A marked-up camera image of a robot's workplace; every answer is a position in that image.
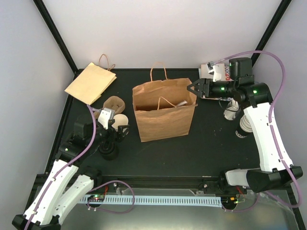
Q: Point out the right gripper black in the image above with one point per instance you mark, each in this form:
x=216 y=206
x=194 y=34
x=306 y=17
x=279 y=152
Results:
x=203 y=86

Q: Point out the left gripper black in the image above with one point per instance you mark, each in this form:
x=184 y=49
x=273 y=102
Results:
x=113 y=138

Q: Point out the single white straw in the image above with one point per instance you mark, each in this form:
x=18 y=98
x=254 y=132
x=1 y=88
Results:
x=183 y=103

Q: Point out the brown kraft paper bag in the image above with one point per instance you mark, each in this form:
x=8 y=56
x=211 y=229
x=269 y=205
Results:
x=154 y=105

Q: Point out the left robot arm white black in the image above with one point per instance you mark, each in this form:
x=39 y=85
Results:
x=55 y=201

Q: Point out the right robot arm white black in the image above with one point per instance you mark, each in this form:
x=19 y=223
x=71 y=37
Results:
x=255 y=101

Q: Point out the white paper bag brown trim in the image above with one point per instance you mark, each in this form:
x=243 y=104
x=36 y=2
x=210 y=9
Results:
x=206 y=71

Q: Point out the black lid stack left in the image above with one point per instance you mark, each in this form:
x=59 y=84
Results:
x=108 y=150

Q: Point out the stacked pulp cup carriers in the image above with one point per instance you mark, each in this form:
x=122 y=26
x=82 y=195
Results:
x=115 y=103

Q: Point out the blue checkered paper bag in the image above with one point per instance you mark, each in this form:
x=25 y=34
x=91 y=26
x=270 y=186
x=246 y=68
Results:
x=227 y=73

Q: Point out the bundle of white straws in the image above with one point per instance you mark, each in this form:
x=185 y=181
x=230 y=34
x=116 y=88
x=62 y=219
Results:
x=232 y=110

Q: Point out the stack of white paper cups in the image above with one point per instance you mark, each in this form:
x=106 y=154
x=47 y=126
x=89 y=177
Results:
x=244 y=128

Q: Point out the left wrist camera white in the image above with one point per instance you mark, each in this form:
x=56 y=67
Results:
x=105 y=116

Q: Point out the tan paper bag with handles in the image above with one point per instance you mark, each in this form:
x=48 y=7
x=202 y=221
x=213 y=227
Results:
x=91 y=83

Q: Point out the light blue cable duct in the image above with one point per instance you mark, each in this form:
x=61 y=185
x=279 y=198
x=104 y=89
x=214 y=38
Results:
x=152 y=200

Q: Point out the black frame post right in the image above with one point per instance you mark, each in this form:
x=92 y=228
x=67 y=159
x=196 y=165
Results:
x=280 y=11

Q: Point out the black frame post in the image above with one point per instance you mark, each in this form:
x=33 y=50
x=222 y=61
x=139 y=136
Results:
x=56 y=34
x=280 y=11

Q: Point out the black frame post left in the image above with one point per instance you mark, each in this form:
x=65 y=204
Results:
x=56 y=34

